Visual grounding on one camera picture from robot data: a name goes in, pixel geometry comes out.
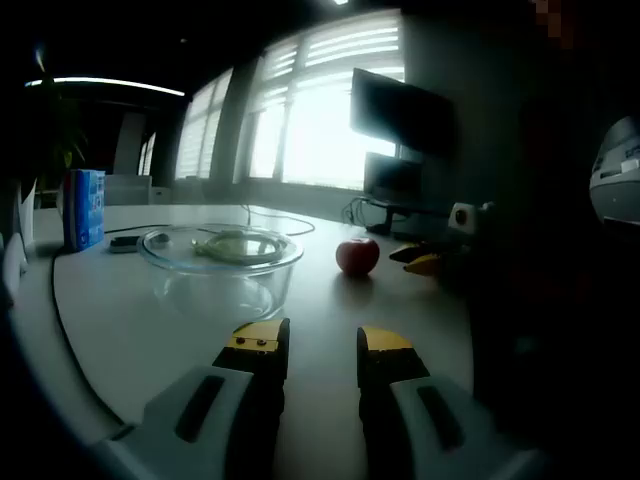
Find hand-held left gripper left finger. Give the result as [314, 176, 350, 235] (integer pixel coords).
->
[99, 317, 292, 480]

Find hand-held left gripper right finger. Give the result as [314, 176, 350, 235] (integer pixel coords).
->
[356, 325, 551, 480]

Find red apple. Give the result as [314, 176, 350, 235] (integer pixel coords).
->
[335, 237, 382, 278]

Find glass food storage container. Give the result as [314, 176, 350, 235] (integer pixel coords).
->
[136, 222, 305, 322]

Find green container lid with latches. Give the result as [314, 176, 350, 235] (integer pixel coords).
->
[192, 228, 284, 262]

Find white tabletop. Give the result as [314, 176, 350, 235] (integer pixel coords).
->
[9, 202, 482, 480]

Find small black monitor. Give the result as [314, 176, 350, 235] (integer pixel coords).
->
[363, 150, 427, 207]

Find large black monitor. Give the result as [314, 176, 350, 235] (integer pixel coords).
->
[349, 66, 457, 157]

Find white grey device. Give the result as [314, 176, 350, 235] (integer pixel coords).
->
[588, 115, 640, 227]

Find window with blinds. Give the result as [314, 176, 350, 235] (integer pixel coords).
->
[173, 8, 407, 192]

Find black remote control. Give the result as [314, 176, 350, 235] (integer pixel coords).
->
[108, 235, 142, 254]

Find blue printed box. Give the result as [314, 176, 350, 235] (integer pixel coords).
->
[61, 168, 108, 253]

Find white low cabinet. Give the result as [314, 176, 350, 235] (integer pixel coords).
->
[104, 173, 174, 207]

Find green leafy plant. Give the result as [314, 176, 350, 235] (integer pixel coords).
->
[24, 44, 92, 192]

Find long curved ceiling light strip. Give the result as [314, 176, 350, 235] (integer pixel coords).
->
[23, 75, 187, 97]

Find dark monitor cables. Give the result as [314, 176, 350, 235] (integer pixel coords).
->
[341, 195, 397, 236]

